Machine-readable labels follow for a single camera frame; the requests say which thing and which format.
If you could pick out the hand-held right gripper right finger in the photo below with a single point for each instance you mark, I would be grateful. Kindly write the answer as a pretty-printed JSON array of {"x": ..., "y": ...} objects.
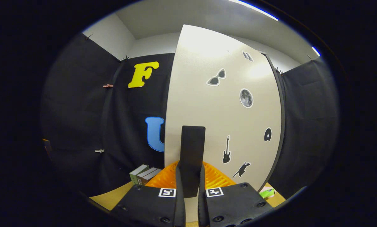
[{"x": 202, "y": 208}]

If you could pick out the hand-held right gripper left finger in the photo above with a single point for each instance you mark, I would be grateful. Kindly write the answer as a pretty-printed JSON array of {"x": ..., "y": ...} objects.
[{"x": 180, "y": 208}]

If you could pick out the green coaster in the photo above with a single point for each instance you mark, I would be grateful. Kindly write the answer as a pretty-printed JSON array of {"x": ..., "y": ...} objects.
[{"x": 266, "y": 193}]

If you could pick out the black cloth clip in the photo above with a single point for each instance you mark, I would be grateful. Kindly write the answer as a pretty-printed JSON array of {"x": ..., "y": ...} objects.
[
  {"x": 124, "y": 58},
  {"x": 278, "y": 71}
]

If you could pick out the white clothes peg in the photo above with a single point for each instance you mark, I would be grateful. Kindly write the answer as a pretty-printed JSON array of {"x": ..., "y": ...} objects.
[{"x": 99, "y": 151}]

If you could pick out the grey book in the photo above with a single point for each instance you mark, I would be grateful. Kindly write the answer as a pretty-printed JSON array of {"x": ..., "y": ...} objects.
[
  {"x": 152, "y": 176},
  {"x": 145, "y": 176}
]

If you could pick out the white cabinet door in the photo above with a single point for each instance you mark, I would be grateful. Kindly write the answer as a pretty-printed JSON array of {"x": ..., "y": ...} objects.
[{"x": 207, "y": 110}]

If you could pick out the large ceiling light panel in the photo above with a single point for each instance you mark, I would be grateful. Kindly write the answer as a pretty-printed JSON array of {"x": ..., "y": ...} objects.
[{"x": 254, "y": 9}]

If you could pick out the black backdrop cloth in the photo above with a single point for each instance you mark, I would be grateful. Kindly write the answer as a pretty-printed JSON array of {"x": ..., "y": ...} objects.
[{"x": 81, "y": 110}]

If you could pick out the small ceiling light panel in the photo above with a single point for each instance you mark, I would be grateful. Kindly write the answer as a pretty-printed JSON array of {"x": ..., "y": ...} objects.
[{"x": 316, "y": 51}]

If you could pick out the red clothes peg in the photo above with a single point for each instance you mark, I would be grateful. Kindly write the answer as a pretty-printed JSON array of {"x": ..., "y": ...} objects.
[{"x": 108, "y": 85}]

